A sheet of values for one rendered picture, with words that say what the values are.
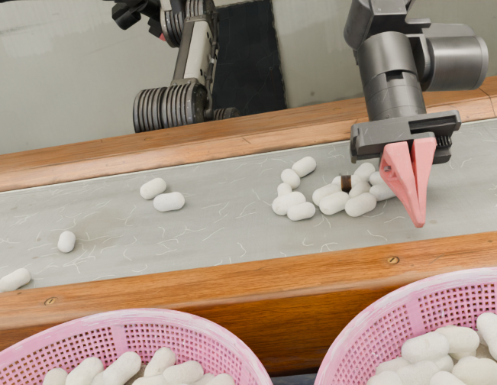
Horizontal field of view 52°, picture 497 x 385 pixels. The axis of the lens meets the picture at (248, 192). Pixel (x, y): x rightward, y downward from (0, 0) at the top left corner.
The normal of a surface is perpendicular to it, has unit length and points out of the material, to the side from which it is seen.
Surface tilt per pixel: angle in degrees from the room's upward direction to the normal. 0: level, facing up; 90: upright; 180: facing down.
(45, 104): 90
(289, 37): 90
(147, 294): 0
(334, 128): 45
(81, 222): 0
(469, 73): 101
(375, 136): 41
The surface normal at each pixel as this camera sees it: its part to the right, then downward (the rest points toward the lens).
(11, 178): -0.15, -0.29
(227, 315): -0.04, 0.46
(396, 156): -0.12, 0.00
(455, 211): -0.18, -0.88
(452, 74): 0.08, 0.60
